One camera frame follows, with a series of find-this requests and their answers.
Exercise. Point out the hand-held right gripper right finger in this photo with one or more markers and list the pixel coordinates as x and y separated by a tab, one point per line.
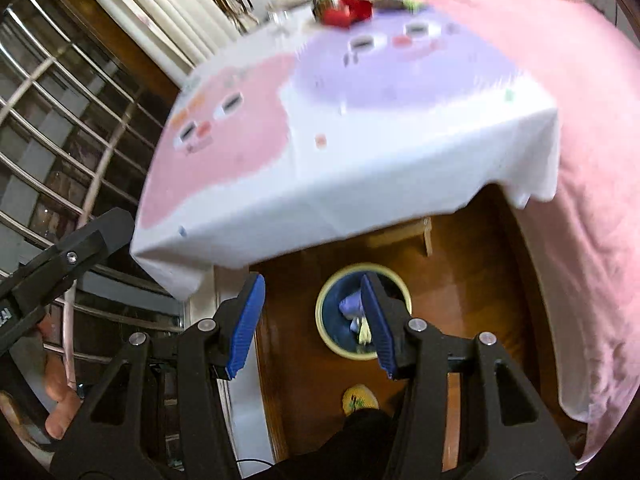
381	330

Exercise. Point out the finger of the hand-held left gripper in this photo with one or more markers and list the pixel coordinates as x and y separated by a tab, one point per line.
90	245

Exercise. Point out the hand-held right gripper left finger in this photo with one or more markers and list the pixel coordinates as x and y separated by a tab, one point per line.
245	330

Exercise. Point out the yellow paper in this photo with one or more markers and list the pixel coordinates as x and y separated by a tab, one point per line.
364	333

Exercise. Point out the purple plastic bag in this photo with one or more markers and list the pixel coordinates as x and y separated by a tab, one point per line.
350	306

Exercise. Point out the yellow rimmed trash bin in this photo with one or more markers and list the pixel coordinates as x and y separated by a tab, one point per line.
335	330

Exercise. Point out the person's left hand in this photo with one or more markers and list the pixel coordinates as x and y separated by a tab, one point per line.
56	380

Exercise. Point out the yellow slipper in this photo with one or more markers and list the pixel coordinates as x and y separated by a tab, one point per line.
360	399

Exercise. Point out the metal window grille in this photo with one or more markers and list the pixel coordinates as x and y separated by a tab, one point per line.
50	135

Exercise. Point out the person's leg in black trousers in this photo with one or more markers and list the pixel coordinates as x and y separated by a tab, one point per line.
350	450

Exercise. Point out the cartoon printed tablecloth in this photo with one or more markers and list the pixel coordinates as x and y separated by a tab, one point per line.
375	135

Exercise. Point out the white curtain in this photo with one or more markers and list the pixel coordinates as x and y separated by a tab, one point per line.
165	5

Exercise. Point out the pink bed sheet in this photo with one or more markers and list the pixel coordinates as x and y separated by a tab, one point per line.
590	185

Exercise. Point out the red box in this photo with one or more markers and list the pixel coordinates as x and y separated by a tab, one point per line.
345	12

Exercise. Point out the glass jar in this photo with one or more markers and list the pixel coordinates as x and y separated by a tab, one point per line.
327	0

